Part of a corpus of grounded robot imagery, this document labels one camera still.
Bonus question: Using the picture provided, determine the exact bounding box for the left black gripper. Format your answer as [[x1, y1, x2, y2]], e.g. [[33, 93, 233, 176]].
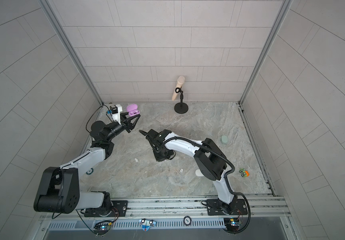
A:
[[104, 113, 140, 144]]

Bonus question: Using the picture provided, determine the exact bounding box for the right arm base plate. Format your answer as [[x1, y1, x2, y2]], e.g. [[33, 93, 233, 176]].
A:
[[202, 197, 248, 216]]

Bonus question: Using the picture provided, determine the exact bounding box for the left green circuit board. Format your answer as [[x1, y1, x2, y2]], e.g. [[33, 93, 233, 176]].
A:
[[93, 221, 113, 236]]

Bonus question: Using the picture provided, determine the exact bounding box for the purple earbud charging case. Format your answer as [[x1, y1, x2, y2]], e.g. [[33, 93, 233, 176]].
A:
[[126, 104, 140, 117]]

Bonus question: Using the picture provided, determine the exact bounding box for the aluminium rail frame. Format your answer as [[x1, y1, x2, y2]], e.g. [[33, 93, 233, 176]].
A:
[[38, 195, 292, 222]]

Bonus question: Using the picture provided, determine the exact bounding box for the black microphone stand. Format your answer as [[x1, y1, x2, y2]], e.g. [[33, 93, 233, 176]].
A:
[[174, 89, 189, 114]]

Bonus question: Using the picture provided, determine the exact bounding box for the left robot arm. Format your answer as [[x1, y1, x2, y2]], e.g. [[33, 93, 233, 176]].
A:
[[33, 113, 140, 217]]

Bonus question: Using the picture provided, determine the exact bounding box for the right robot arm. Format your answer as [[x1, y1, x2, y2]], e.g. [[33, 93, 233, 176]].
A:
[[139, 130, 251, 216]]

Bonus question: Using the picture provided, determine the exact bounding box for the right green circuit board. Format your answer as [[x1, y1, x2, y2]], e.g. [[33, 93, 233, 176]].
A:
[[224, 218, 241, 234]]

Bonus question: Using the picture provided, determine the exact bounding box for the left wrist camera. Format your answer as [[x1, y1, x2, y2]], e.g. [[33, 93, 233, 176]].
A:
[[106, 105, 122, 124]]

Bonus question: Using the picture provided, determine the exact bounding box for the white earbud charging case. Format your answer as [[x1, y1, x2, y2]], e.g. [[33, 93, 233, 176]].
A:
[[195, 169, 204, 177]]

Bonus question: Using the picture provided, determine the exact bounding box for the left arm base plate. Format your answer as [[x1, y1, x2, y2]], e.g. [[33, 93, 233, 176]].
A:
[[81, 201, 128, 218]]

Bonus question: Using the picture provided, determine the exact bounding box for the blue ring sticker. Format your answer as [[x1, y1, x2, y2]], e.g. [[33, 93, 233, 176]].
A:
[[86, 168, 94, 175]]

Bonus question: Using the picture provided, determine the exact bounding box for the green earbud charging case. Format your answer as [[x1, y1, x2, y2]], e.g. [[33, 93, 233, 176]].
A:
[[221, 135, 229, 144]]

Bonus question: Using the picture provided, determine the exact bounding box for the green orange toy car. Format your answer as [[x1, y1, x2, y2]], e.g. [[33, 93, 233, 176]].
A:
[[239, 169, 250, 178]]

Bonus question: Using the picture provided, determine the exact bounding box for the green circuit board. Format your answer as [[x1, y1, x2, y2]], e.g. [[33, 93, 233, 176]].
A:
[[93, 221, 113, 236], [224, 218, 241, 234]]

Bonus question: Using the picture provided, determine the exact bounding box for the beige microphone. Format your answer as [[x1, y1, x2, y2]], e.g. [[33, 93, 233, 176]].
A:
[[171, 76, 185, 101]]

